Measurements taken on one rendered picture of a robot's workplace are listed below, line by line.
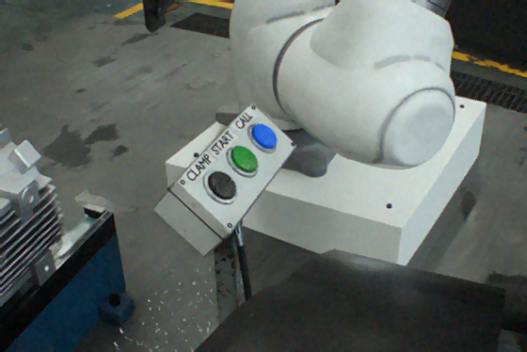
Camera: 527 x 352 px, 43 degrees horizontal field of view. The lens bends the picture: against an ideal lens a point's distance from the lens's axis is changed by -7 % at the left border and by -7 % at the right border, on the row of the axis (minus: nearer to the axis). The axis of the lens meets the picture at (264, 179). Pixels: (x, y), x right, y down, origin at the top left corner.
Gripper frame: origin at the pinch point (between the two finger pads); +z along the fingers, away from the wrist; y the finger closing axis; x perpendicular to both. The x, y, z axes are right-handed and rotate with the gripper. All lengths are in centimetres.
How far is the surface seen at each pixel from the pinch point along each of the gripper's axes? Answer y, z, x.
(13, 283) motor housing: 27, -17, -42
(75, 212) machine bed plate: 9.4, 18.2, -26.9
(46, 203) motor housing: 23.1, -18.5, -33.5
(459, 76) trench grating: 3, 195, 180
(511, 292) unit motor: 58, -62, -29
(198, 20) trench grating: -141, 248, 134
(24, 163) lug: 19.6, -21.8, -32.7
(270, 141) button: 34.5, -19.6, -12.0
